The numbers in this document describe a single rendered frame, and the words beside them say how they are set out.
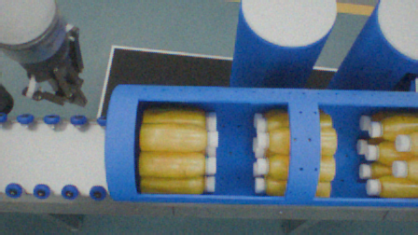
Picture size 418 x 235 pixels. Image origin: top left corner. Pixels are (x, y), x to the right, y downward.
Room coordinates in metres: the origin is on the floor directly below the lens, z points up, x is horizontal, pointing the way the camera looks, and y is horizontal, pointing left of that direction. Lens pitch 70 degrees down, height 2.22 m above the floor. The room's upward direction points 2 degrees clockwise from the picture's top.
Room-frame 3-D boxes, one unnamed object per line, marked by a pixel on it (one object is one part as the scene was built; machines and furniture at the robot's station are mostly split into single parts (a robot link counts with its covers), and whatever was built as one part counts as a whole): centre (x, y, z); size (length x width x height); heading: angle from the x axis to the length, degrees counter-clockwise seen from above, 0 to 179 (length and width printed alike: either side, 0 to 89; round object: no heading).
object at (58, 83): (0.29, 0.24, 1.56); 0.04 x 0.01 x 0.11; 69
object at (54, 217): (0.26, 0.59, 0.31); 0.06 x 0.06 x 0.63; 1
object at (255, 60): (0.79, -0.22, 0.59); 0.28 x 0.28 x 0.88
